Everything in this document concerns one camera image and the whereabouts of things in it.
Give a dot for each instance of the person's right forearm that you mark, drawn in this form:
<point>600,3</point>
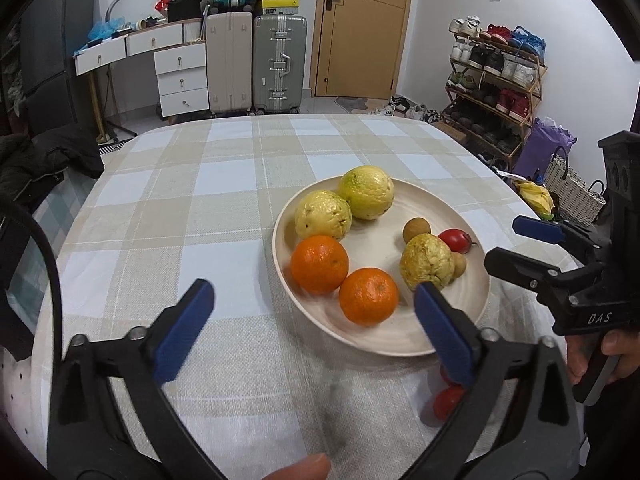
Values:
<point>615,435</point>

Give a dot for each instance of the yellow lemon front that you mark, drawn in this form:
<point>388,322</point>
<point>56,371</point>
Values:
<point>427,262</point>

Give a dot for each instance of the wooden shoe rack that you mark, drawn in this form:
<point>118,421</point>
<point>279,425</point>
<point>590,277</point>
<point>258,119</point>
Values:
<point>530,125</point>

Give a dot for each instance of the silver suitcase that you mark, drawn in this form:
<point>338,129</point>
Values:
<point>280,60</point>

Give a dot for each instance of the yellow and black shoe box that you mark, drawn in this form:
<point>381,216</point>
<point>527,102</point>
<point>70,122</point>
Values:
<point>277,6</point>

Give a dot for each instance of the orange mandarin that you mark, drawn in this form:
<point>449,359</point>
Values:
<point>369,296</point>
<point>320,264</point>

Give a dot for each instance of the pile of loose shoes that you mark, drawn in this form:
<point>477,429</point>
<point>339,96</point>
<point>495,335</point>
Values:
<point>405,107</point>

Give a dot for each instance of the wooden door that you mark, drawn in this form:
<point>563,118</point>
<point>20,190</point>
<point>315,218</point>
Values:
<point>365,35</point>

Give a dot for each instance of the person's right hand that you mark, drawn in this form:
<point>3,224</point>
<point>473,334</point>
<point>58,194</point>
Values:
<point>577,355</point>

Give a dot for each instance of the white drawer desk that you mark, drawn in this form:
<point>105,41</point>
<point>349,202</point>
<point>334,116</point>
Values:
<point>180,75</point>

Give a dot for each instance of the black jacket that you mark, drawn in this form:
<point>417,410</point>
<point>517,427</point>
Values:
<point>55,155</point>

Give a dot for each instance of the beige suitcase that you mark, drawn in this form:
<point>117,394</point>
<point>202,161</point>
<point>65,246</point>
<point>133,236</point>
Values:
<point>229,60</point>

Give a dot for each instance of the yellow bag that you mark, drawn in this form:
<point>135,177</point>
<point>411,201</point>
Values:
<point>537,197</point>

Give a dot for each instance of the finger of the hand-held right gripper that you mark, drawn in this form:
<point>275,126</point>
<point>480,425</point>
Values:
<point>537,229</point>
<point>520,269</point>

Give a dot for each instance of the red cherry tomato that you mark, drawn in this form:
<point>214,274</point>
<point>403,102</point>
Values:
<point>446,402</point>
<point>455,240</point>

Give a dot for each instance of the grey doormat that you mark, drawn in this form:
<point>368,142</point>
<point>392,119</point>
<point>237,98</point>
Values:
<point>350,104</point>

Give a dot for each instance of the brown longan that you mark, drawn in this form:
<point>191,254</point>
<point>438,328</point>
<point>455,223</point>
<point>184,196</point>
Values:
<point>459,265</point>
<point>416,230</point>

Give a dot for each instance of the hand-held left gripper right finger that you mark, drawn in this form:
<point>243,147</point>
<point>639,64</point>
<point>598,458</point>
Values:
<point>445,330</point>

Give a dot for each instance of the purple bag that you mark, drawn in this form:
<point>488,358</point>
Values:
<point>542,145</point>

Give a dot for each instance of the blue plastic bag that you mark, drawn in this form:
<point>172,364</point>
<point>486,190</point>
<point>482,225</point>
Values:
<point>107,30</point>

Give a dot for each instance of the rows of assorted shoes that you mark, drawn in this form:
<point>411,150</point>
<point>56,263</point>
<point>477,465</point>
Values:
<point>495,55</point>

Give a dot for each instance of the white woven basket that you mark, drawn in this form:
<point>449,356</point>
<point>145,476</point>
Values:
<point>570,195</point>

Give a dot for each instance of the person's left hand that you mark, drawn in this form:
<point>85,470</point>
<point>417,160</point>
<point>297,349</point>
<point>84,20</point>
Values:
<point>300,469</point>

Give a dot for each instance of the dark grey refrigerator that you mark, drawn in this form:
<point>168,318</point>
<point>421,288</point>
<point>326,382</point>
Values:
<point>55,35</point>

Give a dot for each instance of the beige round plate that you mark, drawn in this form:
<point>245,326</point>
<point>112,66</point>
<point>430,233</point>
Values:
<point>380,260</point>

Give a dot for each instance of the yellow lemon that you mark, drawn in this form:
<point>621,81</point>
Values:
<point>322,215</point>
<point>366,192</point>
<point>427,262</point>

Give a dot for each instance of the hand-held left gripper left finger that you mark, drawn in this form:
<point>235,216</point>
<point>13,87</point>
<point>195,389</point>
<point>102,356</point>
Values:
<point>182,330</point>

